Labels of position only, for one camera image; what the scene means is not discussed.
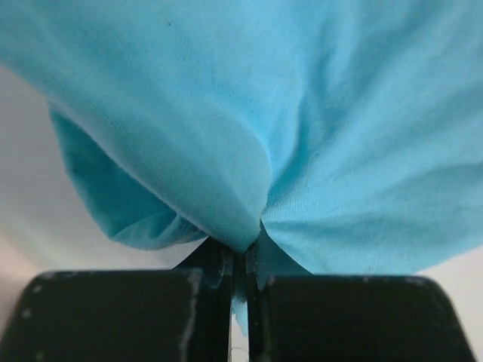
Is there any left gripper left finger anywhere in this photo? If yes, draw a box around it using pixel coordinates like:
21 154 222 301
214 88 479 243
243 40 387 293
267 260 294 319
1 238 234 362

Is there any light blue t shirt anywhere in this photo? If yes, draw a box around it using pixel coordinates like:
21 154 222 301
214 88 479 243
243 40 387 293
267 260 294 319
0 0 483 339

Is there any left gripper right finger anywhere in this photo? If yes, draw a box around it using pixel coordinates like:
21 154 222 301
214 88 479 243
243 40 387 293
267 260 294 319
245 231 475 362

